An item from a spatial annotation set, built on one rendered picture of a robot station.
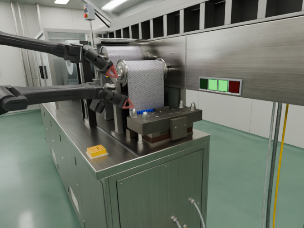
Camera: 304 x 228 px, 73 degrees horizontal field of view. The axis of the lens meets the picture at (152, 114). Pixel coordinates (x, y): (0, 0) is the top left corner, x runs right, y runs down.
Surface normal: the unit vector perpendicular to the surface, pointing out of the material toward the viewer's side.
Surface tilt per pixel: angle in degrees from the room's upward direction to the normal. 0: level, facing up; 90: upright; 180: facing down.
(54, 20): 90
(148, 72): 90
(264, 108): 90
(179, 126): 90
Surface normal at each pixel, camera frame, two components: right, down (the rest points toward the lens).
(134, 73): 0.55, 0.20
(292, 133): -0.83, 0.17
